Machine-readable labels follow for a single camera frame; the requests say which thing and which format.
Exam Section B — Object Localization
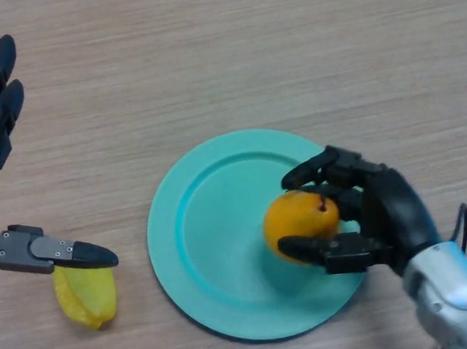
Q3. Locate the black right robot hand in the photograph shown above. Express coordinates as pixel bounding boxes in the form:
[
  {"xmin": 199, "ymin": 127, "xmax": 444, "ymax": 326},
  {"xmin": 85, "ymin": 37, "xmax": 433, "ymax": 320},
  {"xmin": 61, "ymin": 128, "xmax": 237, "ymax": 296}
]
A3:
[{"xmin": 269, "ymin": 136, "xmax": 445, "ymax": 287}]

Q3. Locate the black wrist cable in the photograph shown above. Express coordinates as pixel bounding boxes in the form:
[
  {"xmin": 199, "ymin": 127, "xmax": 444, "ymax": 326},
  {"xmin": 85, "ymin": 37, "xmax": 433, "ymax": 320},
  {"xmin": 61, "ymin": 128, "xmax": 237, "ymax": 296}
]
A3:
[{"xmin": 446, "ymin": 202, "xmax": 467, "ymax": 254}]

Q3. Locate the yellow pear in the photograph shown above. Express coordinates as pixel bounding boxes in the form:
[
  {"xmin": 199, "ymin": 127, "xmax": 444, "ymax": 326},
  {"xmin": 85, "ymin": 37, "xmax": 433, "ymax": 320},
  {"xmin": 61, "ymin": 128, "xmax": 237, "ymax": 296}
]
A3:
[{"xmin": 260, "ymin": 186, "xmax": 344, "ymax": 267}]

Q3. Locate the green round plate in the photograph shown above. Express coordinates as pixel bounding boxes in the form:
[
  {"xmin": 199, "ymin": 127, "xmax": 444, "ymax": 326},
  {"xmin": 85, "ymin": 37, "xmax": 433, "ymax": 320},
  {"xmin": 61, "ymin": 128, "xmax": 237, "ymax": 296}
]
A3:
[{"xmin": 139, "ymin": 120, "xmax": 374, "ymax": 349}]

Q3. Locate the yellow starfruit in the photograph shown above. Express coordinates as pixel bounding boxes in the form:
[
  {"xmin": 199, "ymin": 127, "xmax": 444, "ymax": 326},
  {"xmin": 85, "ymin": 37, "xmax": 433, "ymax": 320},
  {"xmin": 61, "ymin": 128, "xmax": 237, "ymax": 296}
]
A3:
[{"xmin": 52, "ymin": 261, "xmax": 121, "ymax": 334}]

